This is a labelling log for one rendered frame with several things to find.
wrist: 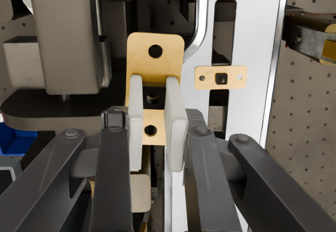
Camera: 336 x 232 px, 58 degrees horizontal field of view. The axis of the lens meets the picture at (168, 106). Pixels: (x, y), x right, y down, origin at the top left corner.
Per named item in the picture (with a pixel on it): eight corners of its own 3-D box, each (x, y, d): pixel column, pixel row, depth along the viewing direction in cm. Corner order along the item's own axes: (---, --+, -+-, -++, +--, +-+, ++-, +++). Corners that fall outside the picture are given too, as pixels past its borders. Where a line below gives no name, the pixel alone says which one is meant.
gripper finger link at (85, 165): (126, 181, 14) (56, 180, 13) (129, 128, 18) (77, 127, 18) (126, 152, 13) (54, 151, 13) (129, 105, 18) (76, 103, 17)
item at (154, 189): (154, 133, 86) (157, 204, 59) (144, 133, 86) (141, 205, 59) (154, 120, 84) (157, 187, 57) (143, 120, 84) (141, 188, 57)
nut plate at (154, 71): (174, 143, 24) (175, 151, 23) (124, 142, 23) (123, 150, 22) (184, 34, 20) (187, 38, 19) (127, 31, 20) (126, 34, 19)
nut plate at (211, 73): (247, 65, 48) (249, 67, 47) (245, 87, 49) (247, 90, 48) (194, 66, 48) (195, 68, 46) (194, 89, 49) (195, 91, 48)
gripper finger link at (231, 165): (190, 153, 13) (257, 156, 13) (180, 107, 18) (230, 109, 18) (187, 181, 14) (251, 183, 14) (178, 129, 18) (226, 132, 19)
